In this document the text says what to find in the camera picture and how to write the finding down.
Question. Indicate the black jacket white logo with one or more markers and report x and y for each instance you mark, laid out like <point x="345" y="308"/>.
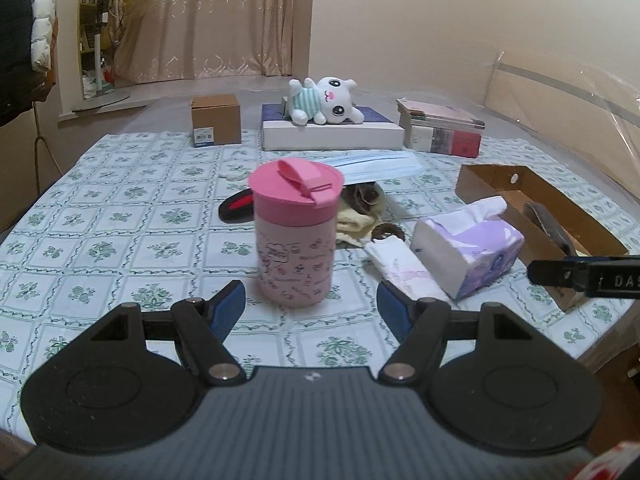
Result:
<point x="12" y="35"/>

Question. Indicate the small pink white tissue packet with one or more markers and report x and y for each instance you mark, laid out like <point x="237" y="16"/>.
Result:
<point x="405" y="267"/>

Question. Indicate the white bunny plush toy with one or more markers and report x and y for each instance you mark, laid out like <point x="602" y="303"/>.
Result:
<point x="332" y="100"/>

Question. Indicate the pink cover book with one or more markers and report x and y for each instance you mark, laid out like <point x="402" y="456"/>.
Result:
<point x="435" y="109"/>

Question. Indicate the metal clothes rack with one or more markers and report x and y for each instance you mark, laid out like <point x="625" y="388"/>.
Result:
<point x="44" y="145"/>

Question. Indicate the brown jacket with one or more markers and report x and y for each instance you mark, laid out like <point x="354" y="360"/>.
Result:
<point x="50" y="75"/>

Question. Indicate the yellow towel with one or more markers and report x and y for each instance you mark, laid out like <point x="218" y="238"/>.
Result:
<point x="352" y="222"/>

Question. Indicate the standing fan yellow plastic cover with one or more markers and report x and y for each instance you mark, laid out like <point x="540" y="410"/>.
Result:
<point x="145" y="15"/>

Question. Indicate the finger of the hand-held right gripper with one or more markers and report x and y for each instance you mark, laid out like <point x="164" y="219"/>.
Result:
<point x="557" y="272"/>

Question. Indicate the pink lidded cup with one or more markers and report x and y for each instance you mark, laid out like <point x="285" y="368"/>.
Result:
<point x="295" y="240"/>

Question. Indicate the brown cardboard tray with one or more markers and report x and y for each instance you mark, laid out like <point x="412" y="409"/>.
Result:
<point x="500" y="180"/>

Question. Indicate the white flat box blue top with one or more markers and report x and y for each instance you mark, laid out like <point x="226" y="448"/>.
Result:
<point x="330" y="136"/>

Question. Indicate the purple tissue pack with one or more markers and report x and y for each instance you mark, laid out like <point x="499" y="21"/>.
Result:
<point x="475" y="250"/>

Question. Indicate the white puffer jacket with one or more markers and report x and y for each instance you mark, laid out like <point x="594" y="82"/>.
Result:
<point x="41" y="15"/>

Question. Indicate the thin white book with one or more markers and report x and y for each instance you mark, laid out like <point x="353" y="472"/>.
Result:
<point x="440" y="122"/>

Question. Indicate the plastic-wrapped bed headboard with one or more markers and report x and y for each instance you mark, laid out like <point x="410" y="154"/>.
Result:
<point x="565" y="90"/>

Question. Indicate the black eye mask red circle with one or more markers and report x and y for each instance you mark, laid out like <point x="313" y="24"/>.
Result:
<point x="237" y="207"/>

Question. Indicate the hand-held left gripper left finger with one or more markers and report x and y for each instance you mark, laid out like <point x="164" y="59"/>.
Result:
<point x="227" y="310"/>

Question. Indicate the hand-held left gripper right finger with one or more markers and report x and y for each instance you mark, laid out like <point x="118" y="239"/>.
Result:
<point x="395" y="312"/>

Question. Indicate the small brown cardboard box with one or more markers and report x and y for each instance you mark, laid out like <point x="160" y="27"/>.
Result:
<point x="217" y="120"/>

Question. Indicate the beige curtain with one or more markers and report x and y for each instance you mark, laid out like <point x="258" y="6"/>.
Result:
<point x="235" y="15"/>

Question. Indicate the blue face mask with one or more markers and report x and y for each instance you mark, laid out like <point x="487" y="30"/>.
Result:
<point x="380" y="167"/>

